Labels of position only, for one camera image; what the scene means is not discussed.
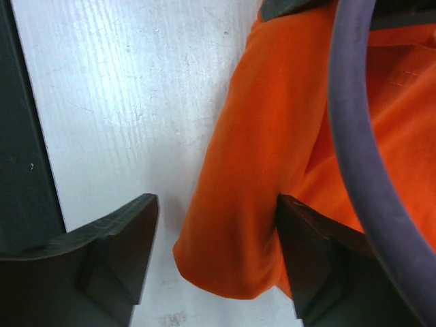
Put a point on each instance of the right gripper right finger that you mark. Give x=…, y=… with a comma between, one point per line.
x=334, y=277

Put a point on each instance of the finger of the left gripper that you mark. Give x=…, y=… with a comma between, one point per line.
x=272, y=9

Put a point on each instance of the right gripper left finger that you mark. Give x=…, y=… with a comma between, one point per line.
x=91, y=276

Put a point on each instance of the orange t shirt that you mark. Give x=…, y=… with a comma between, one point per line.
x=273, y=137

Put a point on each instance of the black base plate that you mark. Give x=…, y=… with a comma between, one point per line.
x=30, y=210

